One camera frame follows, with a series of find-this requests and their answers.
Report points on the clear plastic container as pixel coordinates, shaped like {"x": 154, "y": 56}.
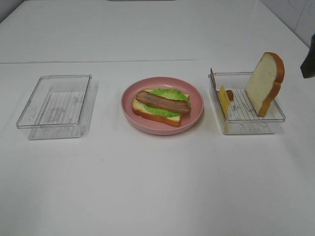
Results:
{"x": 242, "y": 118}
{"x": 59, "y": 107}

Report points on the yellow cheese slice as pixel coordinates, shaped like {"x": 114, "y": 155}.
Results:
{"x": 225, "y": 103}

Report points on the upright bread slice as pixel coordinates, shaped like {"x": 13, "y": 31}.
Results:
{"x": 265, "y": 82}

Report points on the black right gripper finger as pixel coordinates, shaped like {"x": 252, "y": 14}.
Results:
{"x": 308, "y": 65}

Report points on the green lettuce leaf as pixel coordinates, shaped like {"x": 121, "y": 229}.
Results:
{"x": 169, "y": 93}

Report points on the bread slice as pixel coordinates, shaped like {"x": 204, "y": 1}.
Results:
{"x": 139, "y": 110}
{"x": 265, "y": 82}

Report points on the bacon strip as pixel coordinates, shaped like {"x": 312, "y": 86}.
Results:
{"x": 229, "y": 92}
{"x": 156, "y": 101}

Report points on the clear left plastic container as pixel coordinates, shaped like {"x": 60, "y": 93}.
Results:
{"x": 59, "y": 107}

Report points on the clear right plastic container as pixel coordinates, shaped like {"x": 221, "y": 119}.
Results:
{"x": 242, "y": 118}

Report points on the pink round plate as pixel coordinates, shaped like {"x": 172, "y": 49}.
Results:
{"x": 155, "y": 127}

